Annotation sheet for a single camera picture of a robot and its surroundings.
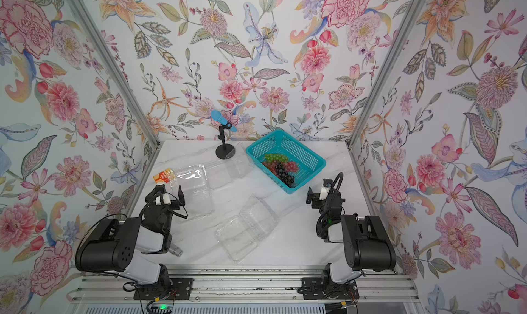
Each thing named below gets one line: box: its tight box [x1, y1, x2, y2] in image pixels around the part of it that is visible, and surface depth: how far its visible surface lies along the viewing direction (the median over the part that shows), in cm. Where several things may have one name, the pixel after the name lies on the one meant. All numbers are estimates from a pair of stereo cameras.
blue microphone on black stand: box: [210, 109, 238, 160], surface depth 113 cm
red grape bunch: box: [262, 160, 300, 176], surface depth 109 cm
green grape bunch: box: [264, 153, 289, 163], surface depth 112 cm
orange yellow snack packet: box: [152, 167, 176, 184], surface depth 106 cm
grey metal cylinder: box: [168, 242, 184, 258], surface depth 82 cm
